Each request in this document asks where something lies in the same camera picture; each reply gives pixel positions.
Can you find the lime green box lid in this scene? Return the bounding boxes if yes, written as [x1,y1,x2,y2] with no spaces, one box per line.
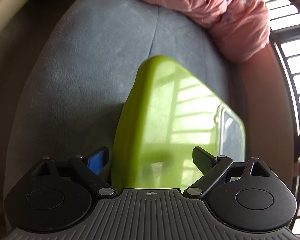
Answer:
[111,56,245,191]

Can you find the pink crumpled duvet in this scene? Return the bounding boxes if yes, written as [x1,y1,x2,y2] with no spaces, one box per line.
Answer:
[142,0,270,63]

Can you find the window metal bars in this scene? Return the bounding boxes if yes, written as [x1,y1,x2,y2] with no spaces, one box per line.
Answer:
[266,0,300,237]

